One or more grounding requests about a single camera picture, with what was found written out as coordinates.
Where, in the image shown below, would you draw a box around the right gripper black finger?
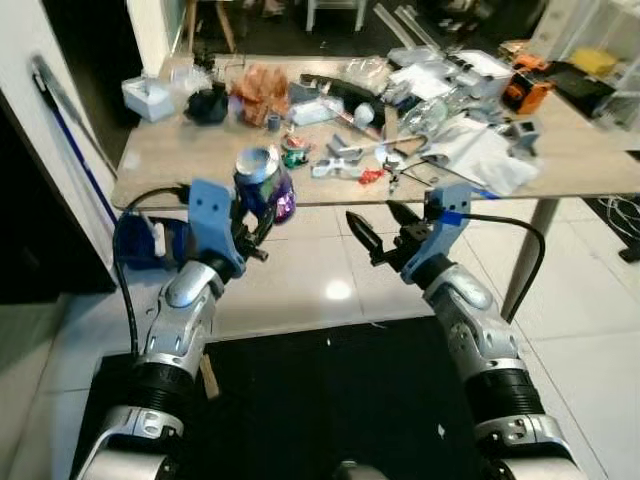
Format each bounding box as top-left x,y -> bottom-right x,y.
347,212 -> 389,265
389,202 -> 429,237

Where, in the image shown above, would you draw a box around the purple soda can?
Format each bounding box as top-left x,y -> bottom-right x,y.
235,148 -> 296,223

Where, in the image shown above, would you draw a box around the blue plastic bin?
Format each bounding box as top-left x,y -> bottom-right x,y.
115,215 -> 196,271

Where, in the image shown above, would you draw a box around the light wooden table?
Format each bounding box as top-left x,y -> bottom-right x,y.
112,55 -> 640,321

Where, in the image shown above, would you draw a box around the clear safety glasses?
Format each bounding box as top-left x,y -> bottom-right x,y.
312,156 -> 365,179

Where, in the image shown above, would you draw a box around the green red crumpled wrapper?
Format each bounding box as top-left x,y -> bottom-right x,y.
282,135 -> 313,169

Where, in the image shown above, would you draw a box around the crumpled black cloth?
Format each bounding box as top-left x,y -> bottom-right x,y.
185,85 -> 231,126

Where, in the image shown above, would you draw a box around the crushed clear plastic bottle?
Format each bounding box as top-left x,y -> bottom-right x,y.
400,90 -> 471,136

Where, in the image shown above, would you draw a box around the white tissue packet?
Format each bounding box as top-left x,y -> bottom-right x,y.
285,98 -> 346,126

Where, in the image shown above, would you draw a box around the clear plastic bag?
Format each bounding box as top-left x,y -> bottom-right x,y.
170,62 -> 216,91

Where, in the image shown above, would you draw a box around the white paper booklet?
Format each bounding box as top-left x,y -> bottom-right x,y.
395,65 -> 451,101

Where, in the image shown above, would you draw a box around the white tissue box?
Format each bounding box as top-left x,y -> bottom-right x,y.
122,75 -> 176,123

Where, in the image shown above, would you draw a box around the small wooden plank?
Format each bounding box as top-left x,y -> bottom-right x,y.
198,352 -> 221,401

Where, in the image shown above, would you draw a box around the grey plastic printed part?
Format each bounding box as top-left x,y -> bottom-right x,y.
510,118 -> 543,159

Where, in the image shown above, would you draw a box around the black curved plastic part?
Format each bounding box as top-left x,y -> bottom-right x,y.
300,72 -> 386,126

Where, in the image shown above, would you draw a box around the crumpled clear plastic wrap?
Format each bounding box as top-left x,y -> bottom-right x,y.
340,55 -> 391,86

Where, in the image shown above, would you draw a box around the flat grey box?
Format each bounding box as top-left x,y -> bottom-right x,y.
388,45 -> 441,69

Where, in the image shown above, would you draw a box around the white carton box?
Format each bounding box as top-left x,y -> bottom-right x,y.
450,50 -> 513,96

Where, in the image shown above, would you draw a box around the orange black power tool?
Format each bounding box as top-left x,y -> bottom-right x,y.
502,55 -> 554,114

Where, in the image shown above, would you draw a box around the black bag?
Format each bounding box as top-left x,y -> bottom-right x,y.
545,62 -> 616,119

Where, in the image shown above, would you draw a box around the grey robot right leg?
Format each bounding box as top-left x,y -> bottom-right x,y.
335,462 -> 386,480

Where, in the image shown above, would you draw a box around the white metal shelf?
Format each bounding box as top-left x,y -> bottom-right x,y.
525,0 -> 640,131

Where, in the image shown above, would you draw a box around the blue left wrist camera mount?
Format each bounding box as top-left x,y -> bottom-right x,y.
188,180 -> 248,277

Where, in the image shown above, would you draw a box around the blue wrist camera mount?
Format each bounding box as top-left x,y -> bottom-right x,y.
403,185 -> 473,283
188,180 -> 248,277

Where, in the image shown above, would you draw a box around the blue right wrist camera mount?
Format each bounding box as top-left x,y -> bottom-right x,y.
403,185 -> 473,283

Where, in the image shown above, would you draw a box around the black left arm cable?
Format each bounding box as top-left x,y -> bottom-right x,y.
112,185 -> 196,361

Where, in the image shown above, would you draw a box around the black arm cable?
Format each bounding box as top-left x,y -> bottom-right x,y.
112,185 -> 196,361
465,212 -> 547,323

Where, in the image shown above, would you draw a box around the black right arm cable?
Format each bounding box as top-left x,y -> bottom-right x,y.
465,212 -> 547,323

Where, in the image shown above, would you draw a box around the grey blue mop handle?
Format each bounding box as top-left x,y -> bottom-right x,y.
30,55 -> 116,236

